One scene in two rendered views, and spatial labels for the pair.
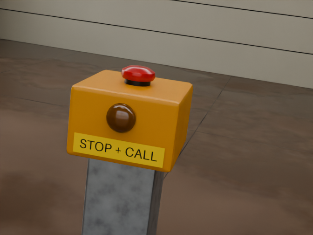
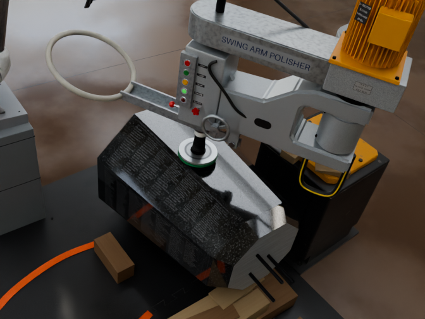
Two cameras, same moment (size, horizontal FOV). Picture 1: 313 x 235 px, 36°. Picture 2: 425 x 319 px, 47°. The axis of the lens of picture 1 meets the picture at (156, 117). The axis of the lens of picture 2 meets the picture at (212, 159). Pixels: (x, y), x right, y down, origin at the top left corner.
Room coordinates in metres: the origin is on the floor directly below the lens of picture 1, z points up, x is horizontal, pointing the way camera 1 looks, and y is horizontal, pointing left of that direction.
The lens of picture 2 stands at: (-0.68, -3.12, 2.69)
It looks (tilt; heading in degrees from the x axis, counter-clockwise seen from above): 42 degrees down; 34
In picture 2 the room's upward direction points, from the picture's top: 11 degrees clockwise
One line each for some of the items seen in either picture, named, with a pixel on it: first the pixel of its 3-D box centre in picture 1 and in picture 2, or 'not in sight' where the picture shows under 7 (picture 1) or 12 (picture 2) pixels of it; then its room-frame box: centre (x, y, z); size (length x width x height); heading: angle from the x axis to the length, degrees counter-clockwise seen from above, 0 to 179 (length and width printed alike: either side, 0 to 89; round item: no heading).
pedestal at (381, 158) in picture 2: not in sight; (310, 188); (1.74, -2.31, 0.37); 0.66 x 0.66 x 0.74; 81
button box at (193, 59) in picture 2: not in sight; (186, 80); (0.80, -1.88, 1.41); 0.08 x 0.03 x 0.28; 108
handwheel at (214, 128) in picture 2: not in sight; (218, 124); (0.85, -2.07, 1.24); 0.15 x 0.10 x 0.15; 108
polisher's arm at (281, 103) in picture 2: not in sight; (283, 114); (1.04, -2.29, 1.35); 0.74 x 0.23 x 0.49; 108
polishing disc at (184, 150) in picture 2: not in sight; (198, 150); (0.93, -1.91, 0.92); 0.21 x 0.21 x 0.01
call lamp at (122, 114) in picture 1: (120, 118); not in sight; (0.49, 0.04, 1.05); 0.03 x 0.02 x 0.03; 81
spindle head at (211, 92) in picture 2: not in sight; (223, 88); (0.95, -1.99, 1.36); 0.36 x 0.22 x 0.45; 108
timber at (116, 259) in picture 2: not in sight; (114, 257); (0.53, -1.68, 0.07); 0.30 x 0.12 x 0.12; 80
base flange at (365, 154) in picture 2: not in sight; (327, 145); (1.74, -2.31, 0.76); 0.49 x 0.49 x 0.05; 81
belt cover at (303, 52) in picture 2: not in sight; (291, 52); (1.04, -2.25, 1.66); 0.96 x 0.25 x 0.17; 108
